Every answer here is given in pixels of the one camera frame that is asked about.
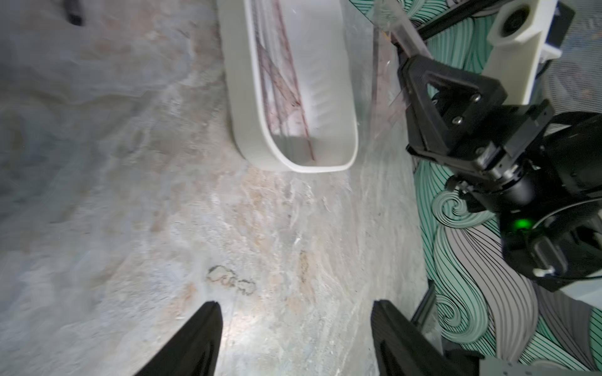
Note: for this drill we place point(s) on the white plastic storage box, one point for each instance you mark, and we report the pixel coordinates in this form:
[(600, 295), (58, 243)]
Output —
[(316, 34)]

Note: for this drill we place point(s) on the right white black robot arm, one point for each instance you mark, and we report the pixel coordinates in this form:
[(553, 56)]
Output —
[(554, 238)]

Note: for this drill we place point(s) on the black tripod headphone stand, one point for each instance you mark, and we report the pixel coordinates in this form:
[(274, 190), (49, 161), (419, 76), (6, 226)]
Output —
[(73, 12)]

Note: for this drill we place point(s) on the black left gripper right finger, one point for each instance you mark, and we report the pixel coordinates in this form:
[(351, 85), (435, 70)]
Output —
[(400, 347)]

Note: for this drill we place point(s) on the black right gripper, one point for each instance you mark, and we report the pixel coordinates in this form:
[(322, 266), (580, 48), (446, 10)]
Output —
[(456, 116)]

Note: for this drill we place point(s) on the long pink ruler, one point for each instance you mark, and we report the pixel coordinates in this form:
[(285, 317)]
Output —
[(300, 147)]

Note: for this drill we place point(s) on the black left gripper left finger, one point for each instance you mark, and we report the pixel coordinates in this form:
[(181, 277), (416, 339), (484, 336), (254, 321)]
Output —
[(194, 349)]

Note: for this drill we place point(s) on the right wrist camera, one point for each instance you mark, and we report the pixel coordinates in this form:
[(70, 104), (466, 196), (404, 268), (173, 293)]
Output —
[(525, 34)]

